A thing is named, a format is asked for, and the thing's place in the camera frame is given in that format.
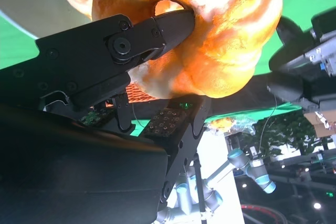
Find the orange wicker basket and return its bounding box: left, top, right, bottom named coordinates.
left=90, top=82, right=160, bottom=112

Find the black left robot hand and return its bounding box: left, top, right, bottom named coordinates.
left=267, top=15, right=320, bottom=105

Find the cardboard box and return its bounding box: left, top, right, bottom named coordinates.
left=303, top=110, right=336, bottom=138

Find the black stand pole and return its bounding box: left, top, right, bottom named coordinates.
left=192, top=153, right=208, bottom=224

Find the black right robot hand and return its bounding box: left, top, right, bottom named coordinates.
left=0, top=8, right=212, bottom=224

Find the red hose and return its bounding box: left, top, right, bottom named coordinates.
left=240, top=202, right=289, bottom=224

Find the orange striped ring bread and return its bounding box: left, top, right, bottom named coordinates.
left=57, top=0, right=284, bottom=99

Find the clear bag of yellow items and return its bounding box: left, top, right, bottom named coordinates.
left=206, top=117, right=257, bottom=137

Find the green leafy plant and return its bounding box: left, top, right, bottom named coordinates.
left=236, top=110, right=336, bottom=158

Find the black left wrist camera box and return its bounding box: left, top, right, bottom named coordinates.
left=304, top=8, right=336, bottom=78

